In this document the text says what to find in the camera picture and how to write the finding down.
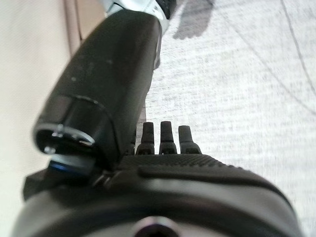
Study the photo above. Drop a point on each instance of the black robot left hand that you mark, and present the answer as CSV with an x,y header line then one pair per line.
x,y
123,185

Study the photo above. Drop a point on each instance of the bed with beige cover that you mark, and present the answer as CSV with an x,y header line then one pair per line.
x,y
24,61

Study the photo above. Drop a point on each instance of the tan bed base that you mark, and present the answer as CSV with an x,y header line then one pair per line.
x,y
84,17

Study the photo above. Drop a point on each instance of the large grey rug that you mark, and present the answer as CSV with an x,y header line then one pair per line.
x,y
234,86

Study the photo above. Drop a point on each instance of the silver robot left leg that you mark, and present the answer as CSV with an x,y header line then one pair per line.
x,y
148,6

